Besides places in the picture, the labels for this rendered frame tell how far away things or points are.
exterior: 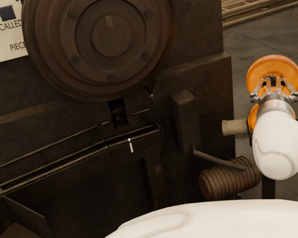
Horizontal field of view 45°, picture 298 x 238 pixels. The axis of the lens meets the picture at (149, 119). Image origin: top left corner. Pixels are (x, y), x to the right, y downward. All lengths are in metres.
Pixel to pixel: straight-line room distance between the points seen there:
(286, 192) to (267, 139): 1.30
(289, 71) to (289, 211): 0.85
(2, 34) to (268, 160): 0.87
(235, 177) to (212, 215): 1.10
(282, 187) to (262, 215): 1.84
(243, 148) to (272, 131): 1.58
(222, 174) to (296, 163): 0.61
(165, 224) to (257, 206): 0.07
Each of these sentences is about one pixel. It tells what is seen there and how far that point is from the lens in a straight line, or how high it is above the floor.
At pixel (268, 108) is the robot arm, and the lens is 0.91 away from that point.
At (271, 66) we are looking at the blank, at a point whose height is 0.96.
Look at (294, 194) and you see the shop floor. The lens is 2.09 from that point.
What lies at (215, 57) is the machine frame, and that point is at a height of 0.87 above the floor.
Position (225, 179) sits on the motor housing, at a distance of 1.37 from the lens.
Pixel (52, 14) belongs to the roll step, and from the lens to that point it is 1.05.
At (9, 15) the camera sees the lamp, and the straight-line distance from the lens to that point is 1.22.
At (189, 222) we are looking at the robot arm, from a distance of 0.28.
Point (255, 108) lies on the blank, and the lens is 1.31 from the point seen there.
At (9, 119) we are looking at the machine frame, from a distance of 1.30.
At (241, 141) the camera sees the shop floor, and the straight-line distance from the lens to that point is 2.46.
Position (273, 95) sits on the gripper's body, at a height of 0.95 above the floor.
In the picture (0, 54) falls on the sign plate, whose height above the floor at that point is 1.08.
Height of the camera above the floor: 1.40
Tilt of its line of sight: 30 degrees down
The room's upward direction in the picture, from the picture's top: 10 degrees counter-clockwise
